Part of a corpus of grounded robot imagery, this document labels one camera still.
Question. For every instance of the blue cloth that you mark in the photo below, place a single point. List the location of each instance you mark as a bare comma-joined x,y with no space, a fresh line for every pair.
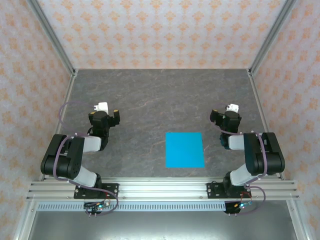
185,150

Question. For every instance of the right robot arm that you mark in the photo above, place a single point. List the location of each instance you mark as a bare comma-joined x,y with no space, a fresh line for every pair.
257,155

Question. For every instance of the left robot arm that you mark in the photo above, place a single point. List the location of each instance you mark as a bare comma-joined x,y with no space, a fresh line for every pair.
62,160

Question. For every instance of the grey sheet metal panel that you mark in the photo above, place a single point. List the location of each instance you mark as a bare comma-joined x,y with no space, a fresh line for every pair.
160,227

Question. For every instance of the small circuit board with LED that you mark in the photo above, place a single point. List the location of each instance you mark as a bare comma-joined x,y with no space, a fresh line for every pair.
98,206
241,205

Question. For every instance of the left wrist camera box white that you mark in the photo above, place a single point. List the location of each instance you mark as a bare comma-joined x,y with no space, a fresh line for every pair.
103,106

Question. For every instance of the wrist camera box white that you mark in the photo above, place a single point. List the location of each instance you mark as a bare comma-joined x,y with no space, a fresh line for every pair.
232,107
103,106

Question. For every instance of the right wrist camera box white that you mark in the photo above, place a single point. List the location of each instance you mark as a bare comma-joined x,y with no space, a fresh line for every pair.
232,107

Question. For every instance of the aluminium table side rail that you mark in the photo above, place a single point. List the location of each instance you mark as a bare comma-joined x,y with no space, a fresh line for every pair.
256,95
68,95

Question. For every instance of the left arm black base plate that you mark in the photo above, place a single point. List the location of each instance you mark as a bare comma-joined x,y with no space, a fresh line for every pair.
112,190

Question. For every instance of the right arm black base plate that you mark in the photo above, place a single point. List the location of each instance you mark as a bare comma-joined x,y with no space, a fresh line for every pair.
212,192

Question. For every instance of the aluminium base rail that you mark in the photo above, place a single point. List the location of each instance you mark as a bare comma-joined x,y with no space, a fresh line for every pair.
162,190

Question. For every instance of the aluminium frame post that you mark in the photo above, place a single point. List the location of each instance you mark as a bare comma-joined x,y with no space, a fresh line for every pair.
50,35
272,35

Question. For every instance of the aluminium lower frame bar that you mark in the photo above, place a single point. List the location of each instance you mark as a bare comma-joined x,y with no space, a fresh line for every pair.
25,222
298,222

